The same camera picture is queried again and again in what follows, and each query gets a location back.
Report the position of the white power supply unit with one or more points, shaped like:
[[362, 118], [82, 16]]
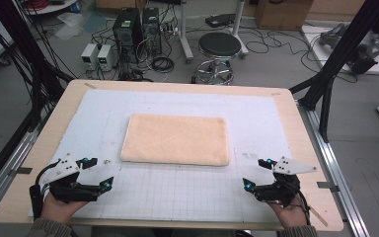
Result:
[[106, 57], [89, 56]]

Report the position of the flat black device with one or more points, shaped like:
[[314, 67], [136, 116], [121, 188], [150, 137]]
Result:
[[220, 20]]

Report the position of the white grid mat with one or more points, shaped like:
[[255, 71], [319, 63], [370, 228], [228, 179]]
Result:
[[177, 194]]

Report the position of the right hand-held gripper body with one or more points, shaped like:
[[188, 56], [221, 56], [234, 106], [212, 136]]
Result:
[[279, 192]]

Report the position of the person's left hand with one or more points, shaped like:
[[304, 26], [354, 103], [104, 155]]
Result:
[[59, 210]]

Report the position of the large black computer tower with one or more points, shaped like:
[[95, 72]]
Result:
[[126, 29]]

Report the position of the black round stool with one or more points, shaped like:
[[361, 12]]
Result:
[[219, 44]]

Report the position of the white stand leg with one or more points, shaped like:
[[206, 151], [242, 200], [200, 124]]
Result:
[[238, 29], [186, 36]]

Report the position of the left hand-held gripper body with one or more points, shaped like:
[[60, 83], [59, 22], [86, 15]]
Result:
[[69, 191]]

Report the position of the person's right hand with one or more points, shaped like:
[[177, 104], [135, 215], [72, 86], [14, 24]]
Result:
[[291, 215]]

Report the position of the aluminium rail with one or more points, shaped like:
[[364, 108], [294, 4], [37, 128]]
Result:
[[0, 187], [339, 177]]

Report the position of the clear plastic bag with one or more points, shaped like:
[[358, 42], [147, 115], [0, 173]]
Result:
[[72, 26]]

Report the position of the thin wooden stick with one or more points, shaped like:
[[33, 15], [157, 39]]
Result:
[[319, 217]]

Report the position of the grey machine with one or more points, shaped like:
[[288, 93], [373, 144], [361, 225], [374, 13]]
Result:
[[365, 56]]

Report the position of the black table bracket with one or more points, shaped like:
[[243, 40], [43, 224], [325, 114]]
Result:
[[327, 186], [21, 171]]

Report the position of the cardboard box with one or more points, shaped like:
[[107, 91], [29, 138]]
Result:
[[283, 15]]

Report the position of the slim black computer tower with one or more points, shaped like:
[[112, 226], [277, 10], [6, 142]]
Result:
[[152, 29]]

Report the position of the cream terry towel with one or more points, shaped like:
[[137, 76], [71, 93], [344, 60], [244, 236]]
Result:
[[174, 140]]

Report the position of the white board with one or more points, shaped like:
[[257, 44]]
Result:
[[316, 49]]

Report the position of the round white table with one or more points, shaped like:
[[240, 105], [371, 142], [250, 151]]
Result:
[[56, 7]]

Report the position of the black frame strut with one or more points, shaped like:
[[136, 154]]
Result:
[[335, 62]]

